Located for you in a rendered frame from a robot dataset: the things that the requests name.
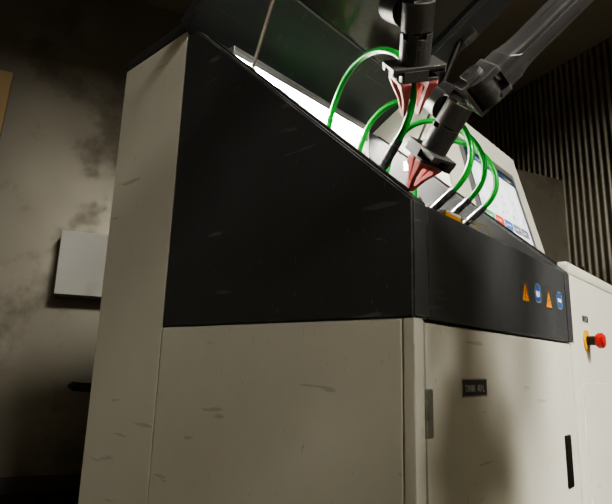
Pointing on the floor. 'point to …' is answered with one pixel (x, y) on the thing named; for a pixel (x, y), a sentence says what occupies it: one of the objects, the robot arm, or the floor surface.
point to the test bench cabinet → (294, 414)
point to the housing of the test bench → (135, 279)
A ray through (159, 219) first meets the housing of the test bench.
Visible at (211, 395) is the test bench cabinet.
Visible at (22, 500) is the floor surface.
